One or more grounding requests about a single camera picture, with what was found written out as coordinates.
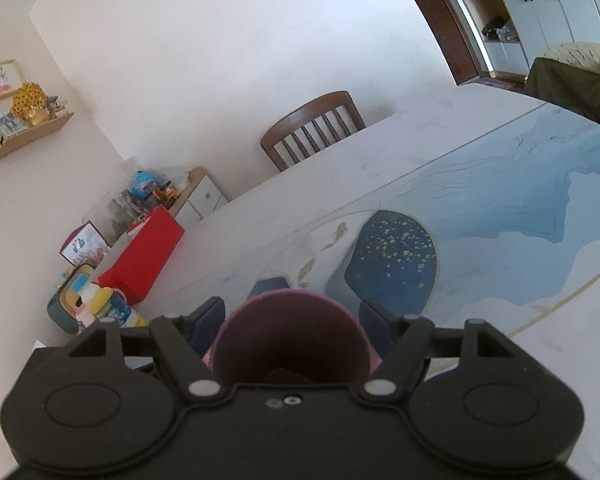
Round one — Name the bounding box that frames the white wardrobe cabinet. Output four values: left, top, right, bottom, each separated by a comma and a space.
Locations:
481, 0, 600, 80

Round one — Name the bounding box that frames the dark teal bag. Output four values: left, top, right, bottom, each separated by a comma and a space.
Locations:
46, 264, 97, 335

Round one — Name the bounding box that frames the blue round toy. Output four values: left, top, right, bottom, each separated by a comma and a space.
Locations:
131, 172, 164, 197

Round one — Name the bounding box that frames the white wooden side cabinet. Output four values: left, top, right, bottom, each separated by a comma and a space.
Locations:
172, 166, 229, 227

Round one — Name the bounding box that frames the white bottle with yellow cap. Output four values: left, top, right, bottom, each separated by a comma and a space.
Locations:
77, 275, 148, 332

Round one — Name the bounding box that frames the brown wooden chair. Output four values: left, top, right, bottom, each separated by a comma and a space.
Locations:
260, 91, 367, 173

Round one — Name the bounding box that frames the pink printed gift box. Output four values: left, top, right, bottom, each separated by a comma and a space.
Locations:
60, 225, 107, 267

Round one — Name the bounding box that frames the red box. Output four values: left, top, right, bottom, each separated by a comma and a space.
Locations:
96, 207, 186, 307

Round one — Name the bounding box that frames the blue white printed table mat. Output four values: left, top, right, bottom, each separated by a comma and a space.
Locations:
280, 102, 600, 341

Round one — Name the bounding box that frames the olive cloth covered chair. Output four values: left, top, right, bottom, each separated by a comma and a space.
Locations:
522, 42, 600, 136

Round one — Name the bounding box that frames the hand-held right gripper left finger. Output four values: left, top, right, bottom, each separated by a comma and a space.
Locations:
67, 296, 227, 403

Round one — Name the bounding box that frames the dark brown door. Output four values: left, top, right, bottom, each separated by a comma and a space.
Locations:
390, 0, 482, 87

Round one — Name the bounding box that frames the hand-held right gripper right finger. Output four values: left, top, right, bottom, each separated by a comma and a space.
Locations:
357, 299, 518, 403

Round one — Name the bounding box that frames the wooden wall shelf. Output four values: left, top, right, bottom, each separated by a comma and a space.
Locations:
0, 110, 76, 162

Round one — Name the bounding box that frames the golden flower ornament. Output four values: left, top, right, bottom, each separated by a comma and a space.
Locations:
12, 82, 49, 127

